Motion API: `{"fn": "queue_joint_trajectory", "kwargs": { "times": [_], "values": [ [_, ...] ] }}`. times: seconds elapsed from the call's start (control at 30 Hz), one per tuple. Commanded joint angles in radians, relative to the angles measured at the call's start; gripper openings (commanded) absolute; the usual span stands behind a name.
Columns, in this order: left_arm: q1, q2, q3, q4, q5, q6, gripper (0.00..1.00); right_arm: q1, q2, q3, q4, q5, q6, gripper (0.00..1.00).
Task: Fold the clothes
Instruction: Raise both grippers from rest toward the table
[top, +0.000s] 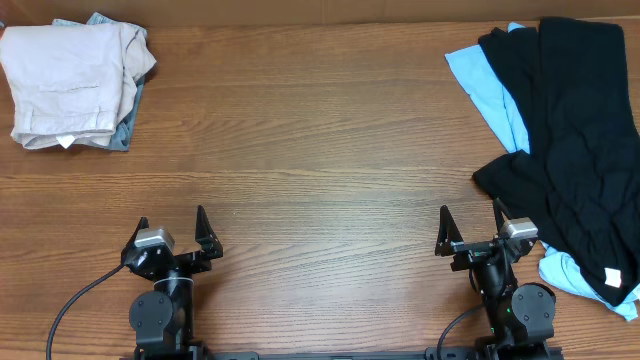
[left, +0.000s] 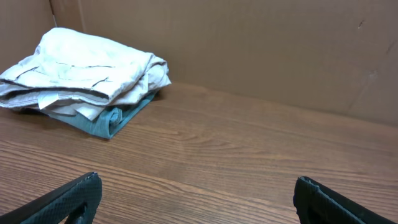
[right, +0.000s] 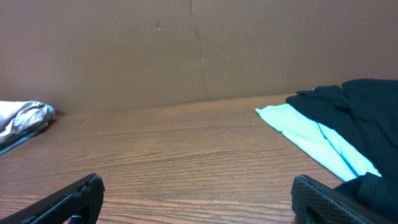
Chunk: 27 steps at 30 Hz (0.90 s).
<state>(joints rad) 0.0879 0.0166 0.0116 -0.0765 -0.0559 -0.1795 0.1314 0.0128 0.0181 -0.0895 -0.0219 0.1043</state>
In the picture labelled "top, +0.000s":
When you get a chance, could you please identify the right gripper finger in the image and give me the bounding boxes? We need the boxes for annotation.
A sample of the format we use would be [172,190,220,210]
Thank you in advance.
[435,205,464,257]
[492,197,511,233]

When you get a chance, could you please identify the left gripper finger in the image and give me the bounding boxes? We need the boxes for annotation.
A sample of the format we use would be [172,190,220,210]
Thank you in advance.
[127,217,149,247]
[195,205,220,253]

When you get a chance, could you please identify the light blue t-shirt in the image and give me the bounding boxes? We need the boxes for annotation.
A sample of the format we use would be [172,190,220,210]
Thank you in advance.
[444,21,640,322]

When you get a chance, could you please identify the folded grey denim garment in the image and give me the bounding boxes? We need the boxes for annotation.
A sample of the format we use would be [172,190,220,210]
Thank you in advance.
[74,12,156,151]

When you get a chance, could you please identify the folded beige shorts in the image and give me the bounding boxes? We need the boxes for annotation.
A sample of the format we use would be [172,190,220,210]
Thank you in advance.
[0,22,157,151]

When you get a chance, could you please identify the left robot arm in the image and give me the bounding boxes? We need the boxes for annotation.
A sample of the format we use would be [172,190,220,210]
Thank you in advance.
[121,206,223,360]

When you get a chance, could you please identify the black t-shirt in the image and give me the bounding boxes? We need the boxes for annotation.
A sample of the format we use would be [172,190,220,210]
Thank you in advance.
[472,16,640,308]

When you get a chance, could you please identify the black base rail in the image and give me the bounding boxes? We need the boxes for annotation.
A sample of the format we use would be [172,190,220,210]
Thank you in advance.
[119,345,566,360]

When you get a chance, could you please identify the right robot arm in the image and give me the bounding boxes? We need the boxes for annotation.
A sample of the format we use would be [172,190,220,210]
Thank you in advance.
[435,198,563,360]

